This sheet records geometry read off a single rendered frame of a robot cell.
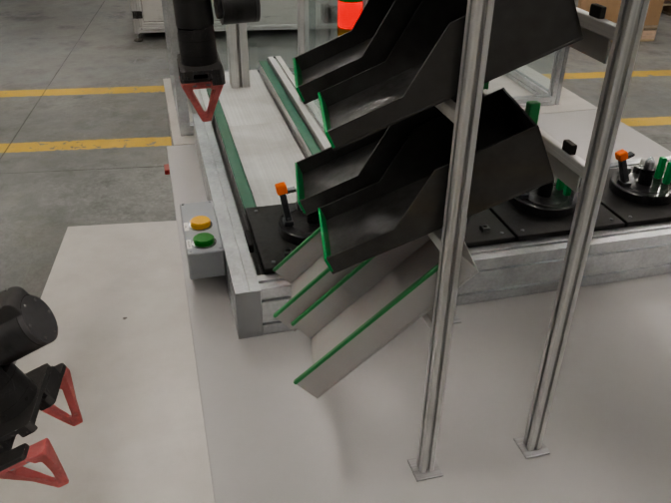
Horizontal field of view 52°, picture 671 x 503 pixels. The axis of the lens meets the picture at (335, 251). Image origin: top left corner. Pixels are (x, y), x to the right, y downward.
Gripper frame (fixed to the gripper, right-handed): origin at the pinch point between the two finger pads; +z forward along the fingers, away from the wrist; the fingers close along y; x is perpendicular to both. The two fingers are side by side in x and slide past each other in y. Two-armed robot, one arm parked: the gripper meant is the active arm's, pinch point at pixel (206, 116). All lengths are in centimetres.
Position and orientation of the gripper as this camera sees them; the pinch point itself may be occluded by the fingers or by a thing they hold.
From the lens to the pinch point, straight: 117.1
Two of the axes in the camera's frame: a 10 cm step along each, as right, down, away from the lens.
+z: 0.2, 8.4, 5.4
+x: -9.7, 1.4, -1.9
